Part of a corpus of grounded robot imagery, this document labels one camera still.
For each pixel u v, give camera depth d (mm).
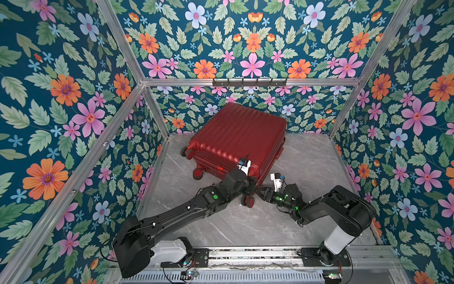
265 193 777
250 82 915
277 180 809
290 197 701
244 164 651
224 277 766
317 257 731
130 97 840
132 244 390
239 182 557
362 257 750
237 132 862
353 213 481
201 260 734
